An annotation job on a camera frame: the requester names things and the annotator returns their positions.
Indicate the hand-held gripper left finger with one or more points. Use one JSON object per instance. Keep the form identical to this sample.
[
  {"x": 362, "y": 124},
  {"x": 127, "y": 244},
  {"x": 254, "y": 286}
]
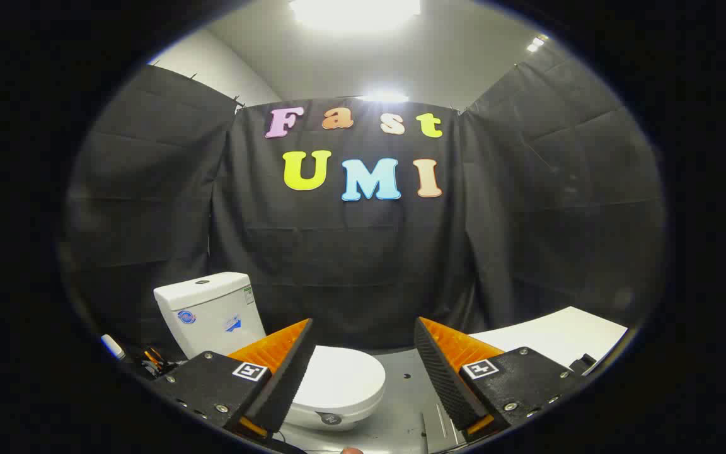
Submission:
[{"x": 284, "y": 378}]

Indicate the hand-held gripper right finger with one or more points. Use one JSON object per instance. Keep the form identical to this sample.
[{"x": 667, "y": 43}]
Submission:
[{"x": 442, "y": 378}]

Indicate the white toilet lid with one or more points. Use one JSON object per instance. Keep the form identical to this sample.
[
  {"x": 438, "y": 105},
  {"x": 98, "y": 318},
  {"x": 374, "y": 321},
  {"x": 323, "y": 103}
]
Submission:
[{"x": 344, "y": 378}]

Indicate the white ceramic toilet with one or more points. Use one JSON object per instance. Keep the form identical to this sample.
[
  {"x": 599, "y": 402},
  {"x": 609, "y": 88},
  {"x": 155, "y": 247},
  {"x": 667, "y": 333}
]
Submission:
[{"x": 212, "y": 309}]

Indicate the white drawer cabinet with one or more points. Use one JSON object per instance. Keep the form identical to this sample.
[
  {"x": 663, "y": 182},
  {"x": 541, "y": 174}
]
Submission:
[{"x": 558, "y": 337}]

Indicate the black backdrop cloth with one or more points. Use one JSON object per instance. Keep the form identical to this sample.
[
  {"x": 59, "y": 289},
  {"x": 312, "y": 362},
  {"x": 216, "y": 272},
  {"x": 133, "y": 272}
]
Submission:
[{"x": 338, "y": 252}]

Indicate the white pen-shaped object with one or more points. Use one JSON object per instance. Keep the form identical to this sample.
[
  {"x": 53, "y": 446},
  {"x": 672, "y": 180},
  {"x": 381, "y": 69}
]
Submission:
[{"x": 113, "y": 347}]

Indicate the ceiling light panel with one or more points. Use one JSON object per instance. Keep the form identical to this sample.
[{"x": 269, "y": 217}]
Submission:
[
  {"x": 353, "y": 12},
  {"x": 382, "y": 97}
]

